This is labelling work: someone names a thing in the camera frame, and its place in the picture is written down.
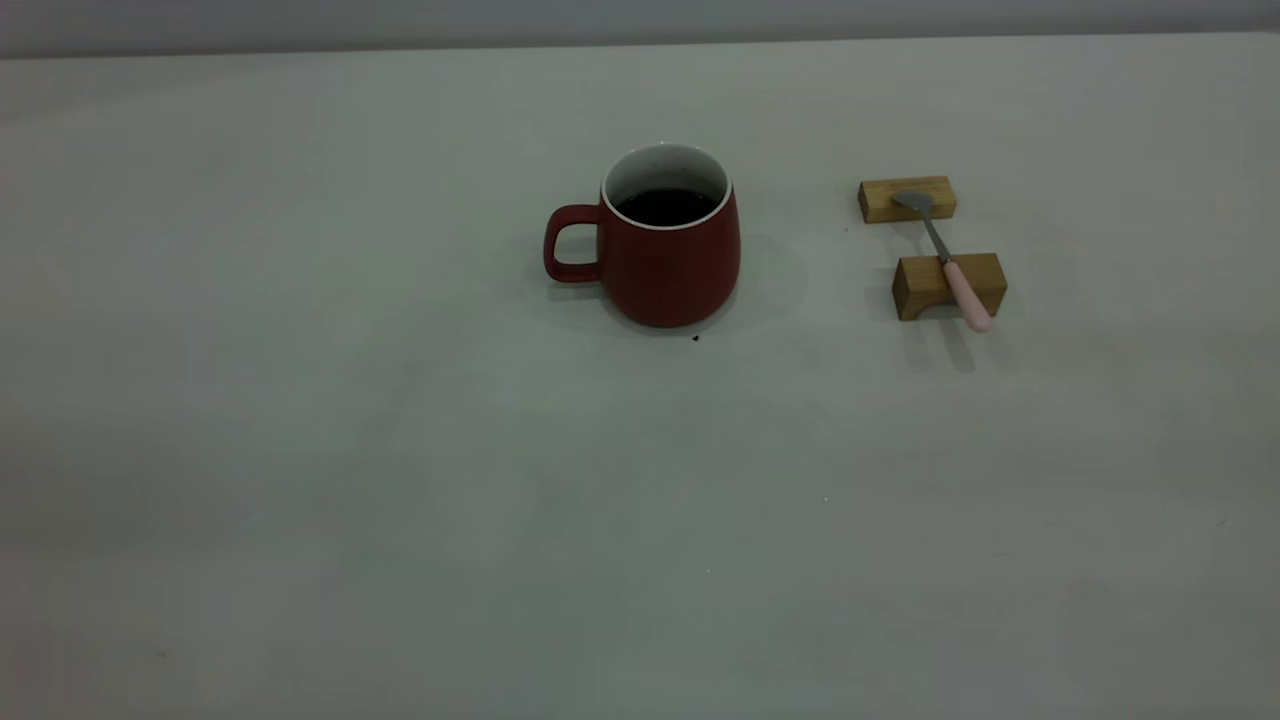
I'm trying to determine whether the flat wooden block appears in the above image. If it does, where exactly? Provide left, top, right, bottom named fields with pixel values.
left=858, top=176, right=957, bottom=225

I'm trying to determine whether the pink handled metal spoon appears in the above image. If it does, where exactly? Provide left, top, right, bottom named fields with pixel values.
left=891, top=189, right=993, bottom=333

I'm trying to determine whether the arched wooden block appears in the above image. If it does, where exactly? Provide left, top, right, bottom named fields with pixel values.
left=892, top=252, right=1008, bottom=322

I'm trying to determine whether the red ceramic mug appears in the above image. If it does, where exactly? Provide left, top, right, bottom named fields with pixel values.
left=543, top=143, right=742, bottom=329

